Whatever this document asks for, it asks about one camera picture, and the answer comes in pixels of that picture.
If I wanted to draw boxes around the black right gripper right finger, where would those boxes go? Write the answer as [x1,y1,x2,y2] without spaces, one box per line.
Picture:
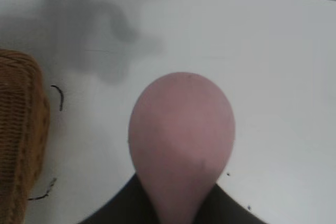
[193,182,271,224]

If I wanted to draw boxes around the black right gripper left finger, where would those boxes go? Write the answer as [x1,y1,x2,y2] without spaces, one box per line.
[77,173,162,224]

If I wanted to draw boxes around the pink soft toy peach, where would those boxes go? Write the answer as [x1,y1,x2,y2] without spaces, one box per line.
[128,71,236,224]

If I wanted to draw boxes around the brown woven wicker basket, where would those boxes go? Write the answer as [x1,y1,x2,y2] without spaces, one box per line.
[0,49,51,224]

